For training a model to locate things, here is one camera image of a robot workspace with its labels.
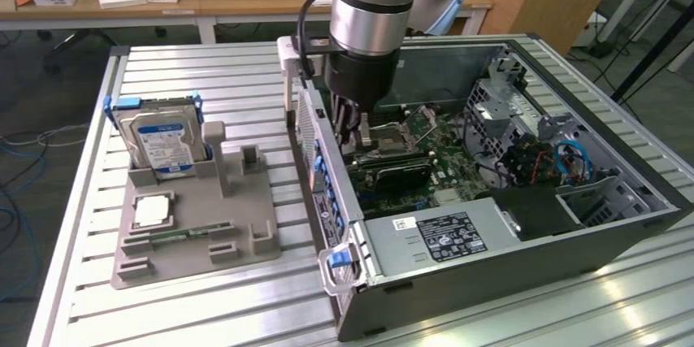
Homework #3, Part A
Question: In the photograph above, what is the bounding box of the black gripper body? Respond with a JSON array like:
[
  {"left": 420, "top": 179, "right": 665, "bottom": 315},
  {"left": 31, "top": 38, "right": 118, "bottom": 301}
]
[{"left": 324, "top": 49, "right": 402, "bottom": 111}]

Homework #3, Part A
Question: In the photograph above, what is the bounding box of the black graphics card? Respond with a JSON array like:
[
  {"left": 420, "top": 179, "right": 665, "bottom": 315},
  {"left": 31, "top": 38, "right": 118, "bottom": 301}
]
[{"left": 346, "top": 151, "right": 436, "bottom": 193}]

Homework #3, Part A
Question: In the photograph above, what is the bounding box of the CPU socket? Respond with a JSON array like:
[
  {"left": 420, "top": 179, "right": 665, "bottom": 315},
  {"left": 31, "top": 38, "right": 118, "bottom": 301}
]
[{"left": 373, "top": 123, "right": 420, "bottom": 157}]

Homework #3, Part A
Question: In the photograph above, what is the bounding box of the metal socket cover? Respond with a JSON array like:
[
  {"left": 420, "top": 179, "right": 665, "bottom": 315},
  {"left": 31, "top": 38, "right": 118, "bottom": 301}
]
[{"left": 401, "top": 103, "right": 444, "bottom": 147}]

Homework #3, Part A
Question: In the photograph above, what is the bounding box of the green motherboard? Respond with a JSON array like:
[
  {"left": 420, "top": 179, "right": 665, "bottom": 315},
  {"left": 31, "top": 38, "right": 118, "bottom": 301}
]
[{"left": 324, "top": 94, "right": 509, "bottom": 220}]

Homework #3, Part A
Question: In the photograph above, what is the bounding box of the silver chipset heat sink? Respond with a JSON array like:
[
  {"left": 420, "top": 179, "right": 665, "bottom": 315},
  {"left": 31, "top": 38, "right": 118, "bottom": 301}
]
[{"left": 433, "top": 189, "right": 464, "bottom": 206}]

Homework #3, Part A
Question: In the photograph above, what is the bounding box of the grey metal drive cage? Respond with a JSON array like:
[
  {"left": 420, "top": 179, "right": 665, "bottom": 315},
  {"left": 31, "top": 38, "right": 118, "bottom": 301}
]
[{"left": 464, "top": 54, "right": 549, "bottom": 169}]

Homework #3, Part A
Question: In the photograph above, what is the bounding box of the wooden desk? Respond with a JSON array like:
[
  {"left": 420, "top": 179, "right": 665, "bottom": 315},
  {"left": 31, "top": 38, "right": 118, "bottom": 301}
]
[{"left": 0, "top": 0, "right": 496, "bottom": 46}]

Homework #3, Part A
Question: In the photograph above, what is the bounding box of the grey power supply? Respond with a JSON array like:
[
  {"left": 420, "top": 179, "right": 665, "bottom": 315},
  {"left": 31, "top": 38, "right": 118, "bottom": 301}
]
[{"left": 362, "top": 196, "right": 522, "bottom": 283}]

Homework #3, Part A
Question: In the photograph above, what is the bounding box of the hard disk blue carrier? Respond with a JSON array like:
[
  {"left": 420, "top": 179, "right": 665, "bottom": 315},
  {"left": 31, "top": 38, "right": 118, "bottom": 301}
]
[{"left": 102, "top": 93, "right": 206, "bottom": 181}]

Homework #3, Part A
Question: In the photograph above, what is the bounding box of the black plastic shroud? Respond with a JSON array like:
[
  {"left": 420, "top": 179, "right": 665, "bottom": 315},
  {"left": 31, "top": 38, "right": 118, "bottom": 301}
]
[{"left": 490, "top": 186, "right": 588, "bottom": 242}]

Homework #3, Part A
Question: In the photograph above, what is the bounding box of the green RAM stick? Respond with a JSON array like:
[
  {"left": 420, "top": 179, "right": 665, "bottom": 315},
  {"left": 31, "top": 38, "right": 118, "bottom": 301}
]
[{"left": 149, "top": 227, "right": 233, "bottom": 245}]

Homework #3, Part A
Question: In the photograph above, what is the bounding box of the silver CPU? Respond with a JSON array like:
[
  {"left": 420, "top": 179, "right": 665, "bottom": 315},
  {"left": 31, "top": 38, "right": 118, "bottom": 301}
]
[{"left": 133, "top": 198, "right": 170, "bottom": 228}]

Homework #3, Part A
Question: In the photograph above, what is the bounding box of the grey parts rack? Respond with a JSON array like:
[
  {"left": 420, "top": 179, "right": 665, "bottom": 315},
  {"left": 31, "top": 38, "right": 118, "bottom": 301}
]
[{"left": 111, "top": 121, "right": 284, "bottom": 291}]

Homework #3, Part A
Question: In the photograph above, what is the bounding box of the open black PC case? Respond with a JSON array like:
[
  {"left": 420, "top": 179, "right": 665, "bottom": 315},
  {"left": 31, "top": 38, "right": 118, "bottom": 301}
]
[{"left": 282, "top": 33, "right": 694, "bottom": 342}]

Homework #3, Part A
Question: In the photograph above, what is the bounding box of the grey disk bay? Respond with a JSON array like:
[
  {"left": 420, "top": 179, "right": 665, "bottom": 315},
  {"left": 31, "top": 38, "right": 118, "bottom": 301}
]
[{"left": 556, "top": 174, "right": 656, "bottom": 228}]

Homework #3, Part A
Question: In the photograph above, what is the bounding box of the black chair base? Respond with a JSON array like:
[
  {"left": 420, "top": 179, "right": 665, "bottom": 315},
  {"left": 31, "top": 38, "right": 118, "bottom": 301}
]
[{"left": 38, "top": 29, "right": 119, "bottom": 76}]

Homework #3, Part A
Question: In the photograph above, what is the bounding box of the black tripod leg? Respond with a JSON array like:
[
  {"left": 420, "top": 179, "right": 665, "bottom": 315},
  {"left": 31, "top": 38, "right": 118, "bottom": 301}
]
[{"left": 611, "top": 0, "right": 694, "bottom": 104}]

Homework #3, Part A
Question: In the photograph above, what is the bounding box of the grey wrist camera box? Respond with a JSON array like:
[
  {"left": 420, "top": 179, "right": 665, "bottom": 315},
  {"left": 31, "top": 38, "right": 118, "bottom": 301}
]
[{"left": 276, "top": 33, "right": 333, "bottom": 80}]

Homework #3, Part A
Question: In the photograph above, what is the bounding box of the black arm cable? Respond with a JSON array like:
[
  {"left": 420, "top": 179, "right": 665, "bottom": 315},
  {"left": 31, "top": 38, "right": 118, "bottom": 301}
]
[{"left": 296, "top": 0, "right": 336, "bottom": 80}]

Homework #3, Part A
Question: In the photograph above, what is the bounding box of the red black twisted wire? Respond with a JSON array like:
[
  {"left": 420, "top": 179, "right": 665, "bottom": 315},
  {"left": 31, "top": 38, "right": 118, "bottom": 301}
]
[{"left": 532, "top": 147, "right": 551, "bottom": 185}]

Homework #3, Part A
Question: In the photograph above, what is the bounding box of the blue wire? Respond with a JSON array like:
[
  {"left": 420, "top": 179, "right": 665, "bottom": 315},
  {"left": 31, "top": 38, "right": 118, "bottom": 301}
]
[{"left": 556, "top": 139, "right": 599, "bottom": 185}]

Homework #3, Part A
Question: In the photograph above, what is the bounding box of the white floor cable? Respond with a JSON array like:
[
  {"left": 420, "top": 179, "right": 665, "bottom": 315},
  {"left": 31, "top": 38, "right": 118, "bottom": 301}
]
[{"left": 0, "top": 123, "right": 91, "bottom": 147}]

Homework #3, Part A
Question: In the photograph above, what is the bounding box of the blue floor cable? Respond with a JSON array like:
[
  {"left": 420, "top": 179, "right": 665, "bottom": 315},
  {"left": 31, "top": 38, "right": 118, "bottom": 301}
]
[{"left": 0, "top": 135, "right": 49, "bottom": 303}]

